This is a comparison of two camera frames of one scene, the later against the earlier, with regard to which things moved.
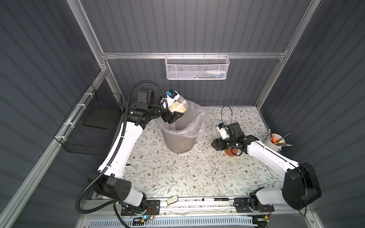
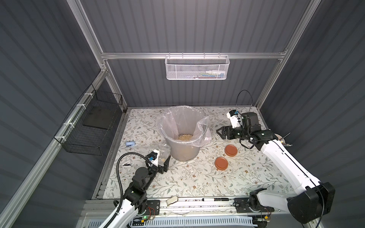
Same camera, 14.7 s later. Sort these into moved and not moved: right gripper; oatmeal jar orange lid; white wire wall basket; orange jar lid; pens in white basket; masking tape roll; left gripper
Moved: left gripper; right gripper; oatmeal jar orange lid
Not moved: orange jar lid; pens in white basket; masking tape roll; white wire wall basket
